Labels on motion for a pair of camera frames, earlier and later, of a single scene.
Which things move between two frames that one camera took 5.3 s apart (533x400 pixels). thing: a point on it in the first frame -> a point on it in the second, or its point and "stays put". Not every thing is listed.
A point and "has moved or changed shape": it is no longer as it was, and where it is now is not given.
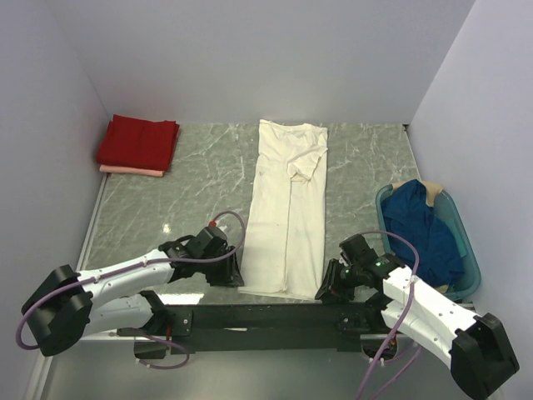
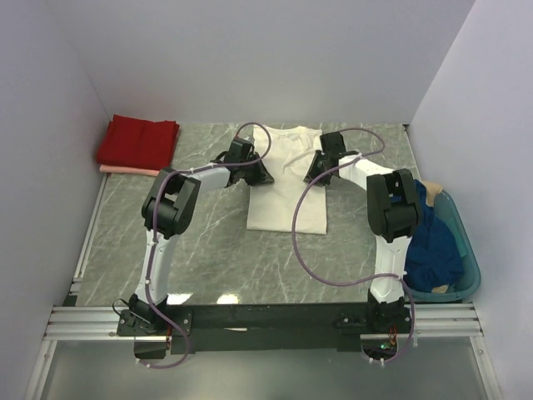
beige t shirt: (432, 189) stays put
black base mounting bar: (262, 328) stays put
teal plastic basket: (446, 210) stays put
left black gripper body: (227, 269) -> (256, 170)
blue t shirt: (440, 262) stays put
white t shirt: (283, 249) has moved or changed shape
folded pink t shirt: (134, 171) stays put
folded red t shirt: (138, 142) stays put
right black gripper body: (334, 282) -> (317, 167)
